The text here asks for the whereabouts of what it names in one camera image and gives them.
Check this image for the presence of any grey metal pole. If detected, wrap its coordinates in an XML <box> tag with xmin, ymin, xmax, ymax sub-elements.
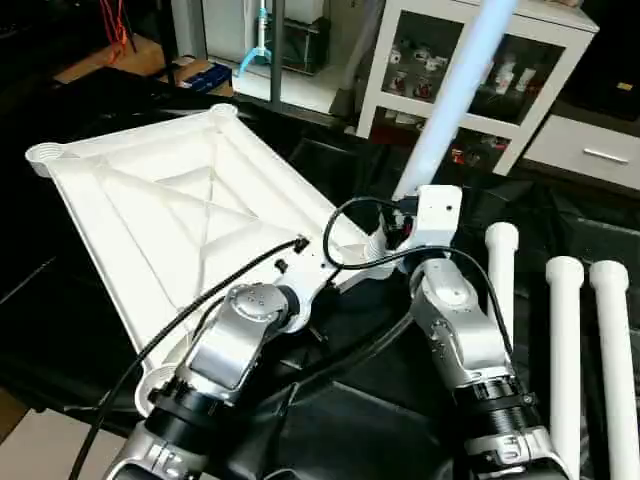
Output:
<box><xmin>269</xmin><ymin>0</ymin><xmax>287</xmax><ymax>109</ymax></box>

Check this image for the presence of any red cable bundle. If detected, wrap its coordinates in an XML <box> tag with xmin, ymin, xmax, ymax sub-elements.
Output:
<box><xmin>98</xmin><ymin>0</ymin><xmax>137</xmax><ymax>56</ymax></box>

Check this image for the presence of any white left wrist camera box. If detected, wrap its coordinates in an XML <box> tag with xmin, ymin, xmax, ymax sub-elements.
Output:
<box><xmin>278</xmin><ymin>238</ymin><xmax>343</xmax><ymax>309</ymax></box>

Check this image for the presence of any white glass door cabinet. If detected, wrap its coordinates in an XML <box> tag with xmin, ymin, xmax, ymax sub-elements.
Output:
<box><xmin>356</xmin><ymin>0</ymin><xmax>601</xmax><ymax>178</ymax></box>

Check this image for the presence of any white appliance cabinet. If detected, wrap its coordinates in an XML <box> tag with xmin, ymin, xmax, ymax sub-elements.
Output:
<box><xmin>200</xmin><ymin>0</ymin><xmax>331</xmax><ymax>73</ymax></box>

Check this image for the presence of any white plastic table top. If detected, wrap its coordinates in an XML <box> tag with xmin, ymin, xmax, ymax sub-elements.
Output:
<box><xmin>24</xmin><ymin>102</ymin><xmax>389</xmax><ymax>403</ymax></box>

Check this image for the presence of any light blue mop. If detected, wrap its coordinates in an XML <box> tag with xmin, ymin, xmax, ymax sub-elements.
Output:
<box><xmin>238</xmin><ymin>0</ymin><xmax>276</xmax><ymax>79</ymax></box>

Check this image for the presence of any brown cardboard box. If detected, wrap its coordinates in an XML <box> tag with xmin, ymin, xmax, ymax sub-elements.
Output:
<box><xmin>160</xmin><ymin>57</ymin><xmax>237</xmax><ymax>97</ymax></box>

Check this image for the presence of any white drawer unit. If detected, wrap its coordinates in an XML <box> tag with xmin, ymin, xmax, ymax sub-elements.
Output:
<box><xmin>522</xmin><ymin>113</ymin><xmax>640</xmax><ymax>193</ymax></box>

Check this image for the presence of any black work mat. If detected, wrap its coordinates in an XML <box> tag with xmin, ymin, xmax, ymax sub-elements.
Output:
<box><xmin>0</xmin><ymin>65</ymin><xmax>640</xmax><ymax>480</ymax></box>

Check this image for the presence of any white plastic table leg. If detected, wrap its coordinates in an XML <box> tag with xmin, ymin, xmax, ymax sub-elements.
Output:
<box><xmin>589</xmin><ymin>259</ymin><xmax>640</xmax><ymax>480</ymax></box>
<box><xmin>544</xmin><ymin>255</ymin><xmax>587</xmax><ymax>480</ymax></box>
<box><xmin>391</xmin><ymin>0</ymin><xmax>521</xmax><ymax>203</ymax></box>
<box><xmin>484</xmin><ymin>222</ymin><xmax>522</xmax><ymax>353</ymax></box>

